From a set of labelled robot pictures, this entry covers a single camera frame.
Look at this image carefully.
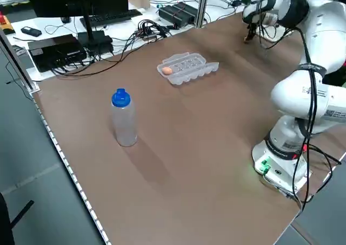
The black hub with cables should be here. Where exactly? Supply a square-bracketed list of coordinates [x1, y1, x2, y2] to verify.
[134, 19, 175, 42]

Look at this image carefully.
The black desk cable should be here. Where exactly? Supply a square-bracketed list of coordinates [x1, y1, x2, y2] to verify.
[52, 31, 174, 77]

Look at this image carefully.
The aluminium profile rail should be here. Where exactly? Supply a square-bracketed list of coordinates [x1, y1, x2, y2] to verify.
[0, 28, 40, 95]

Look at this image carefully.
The red emergency stop button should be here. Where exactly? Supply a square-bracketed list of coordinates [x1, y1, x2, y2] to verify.
[0, 12, 14, 35]

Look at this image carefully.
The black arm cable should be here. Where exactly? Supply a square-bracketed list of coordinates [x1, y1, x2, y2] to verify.
[291, 25, 343, 212]

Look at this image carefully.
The black keyboard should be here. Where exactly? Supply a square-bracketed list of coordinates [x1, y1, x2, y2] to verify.
[79, 9, 143, 28]

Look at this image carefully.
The black computer box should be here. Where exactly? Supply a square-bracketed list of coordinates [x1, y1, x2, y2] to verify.
[28, 34, 88, 73]

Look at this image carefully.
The black finned power supply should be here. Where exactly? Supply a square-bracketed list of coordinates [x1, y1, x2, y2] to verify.
[158, 3, 200, 29]

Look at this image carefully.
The aluminium profile post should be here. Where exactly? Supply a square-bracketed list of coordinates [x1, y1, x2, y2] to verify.
[195, 0, 211, 29]

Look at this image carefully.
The clear plastic egg carton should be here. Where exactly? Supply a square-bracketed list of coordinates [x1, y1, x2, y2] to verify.
[156, 52, 220, 86]

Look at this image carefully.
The black chair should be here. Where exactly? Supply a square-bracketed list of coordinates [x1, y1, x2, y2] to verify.
[0, 192, 35, 245]

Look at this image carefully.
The small black handheld device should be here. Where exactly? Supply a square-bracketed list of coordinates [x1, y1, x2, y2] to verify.
[21, 26, 42, 37]

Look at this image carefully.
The clear bottle with blue cap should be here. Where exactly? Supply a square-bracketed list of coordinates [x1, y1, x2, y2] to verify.
[111, 88, 139, 148]

